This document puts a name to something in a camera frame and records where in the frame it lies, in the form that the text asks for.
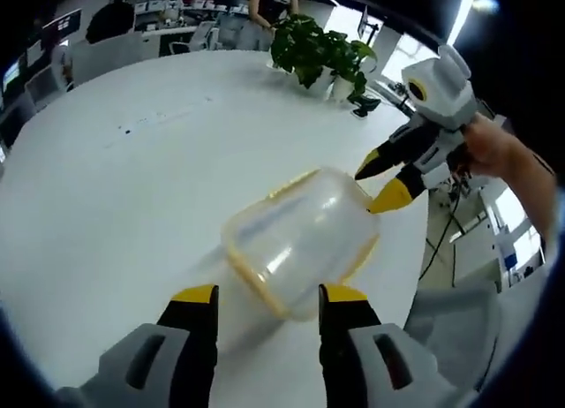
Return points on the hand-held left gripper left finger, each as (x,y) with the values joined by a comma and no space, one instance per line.
(185,337)

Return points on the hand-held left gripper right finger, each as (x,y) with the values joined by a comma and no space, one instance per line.
(348,337)

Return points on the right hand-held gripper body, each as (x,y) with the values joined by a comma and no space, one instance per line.
(441,90)

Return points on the clear plastic buckle container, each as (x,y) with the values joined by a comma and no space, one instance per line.
(304,240)

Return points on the person's right hand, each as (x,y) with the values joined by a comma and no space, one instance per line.
(490,149)

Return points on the small black object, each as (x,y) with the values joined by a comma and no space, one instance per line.
(364,106)

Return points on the ceiling light strip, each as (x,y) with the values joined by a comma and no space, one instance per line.
(462,10)

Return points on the white plant pot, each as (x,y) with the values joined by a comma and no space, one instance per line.
(322,79)
(342,88)

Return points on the black monitor on stand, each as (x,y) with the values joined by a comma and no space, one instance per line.
(370,21)

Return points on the green potted plant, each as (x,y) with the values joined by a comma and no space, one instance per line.
(309,46)

